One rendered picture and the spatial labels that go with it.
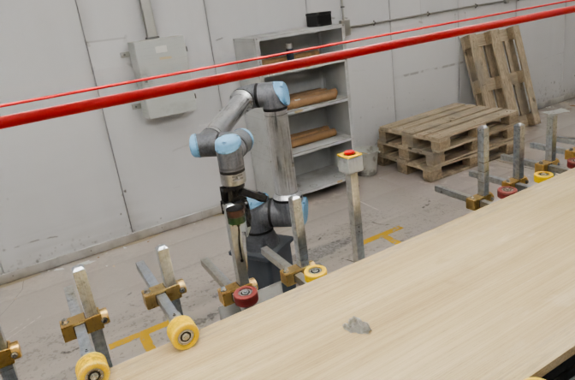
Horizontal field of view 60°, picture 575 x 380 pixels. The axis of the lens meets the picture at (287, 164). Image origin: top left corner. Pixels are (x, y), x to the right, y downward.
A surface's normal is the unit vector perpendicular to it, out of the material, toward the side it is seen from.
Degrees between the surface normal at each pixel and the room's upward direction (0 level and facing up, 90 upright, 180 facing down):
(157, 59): 90
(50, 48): 90
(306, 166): 90
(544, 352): 0
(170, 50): 90
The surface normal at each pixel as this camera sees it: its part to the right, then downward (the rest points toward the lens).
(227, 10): 0.49, 0.21
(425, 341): -0.12, -0.94
